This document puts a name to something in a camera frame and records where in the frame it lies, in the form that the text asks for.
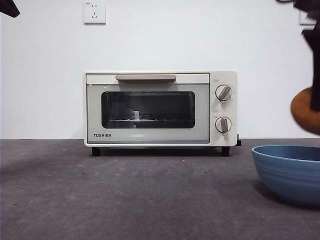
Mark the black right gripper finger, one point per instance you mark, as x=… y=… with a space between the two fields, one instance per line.
x=316 y=75

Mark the brown potato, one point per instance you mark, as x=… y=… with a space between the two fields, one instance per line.
x=301 y=112

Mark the blue ribbed bowl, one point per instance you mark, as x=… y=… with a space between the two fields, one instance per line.
x=287 y=175

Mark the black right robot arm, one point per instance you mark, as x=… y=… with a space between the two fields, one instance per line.
x=307 y=8

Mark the beige oven knob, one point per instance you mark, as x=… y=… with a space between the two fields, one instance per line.
x=223 y=124
x=223 y=93

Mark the white Toshiba toaster oven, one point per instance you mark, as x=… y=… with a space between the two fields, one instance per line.
x=222 y=140

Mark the white wall socket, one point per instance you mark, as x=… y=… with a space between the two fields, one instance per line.
x=306 y=22
x=94 y=13

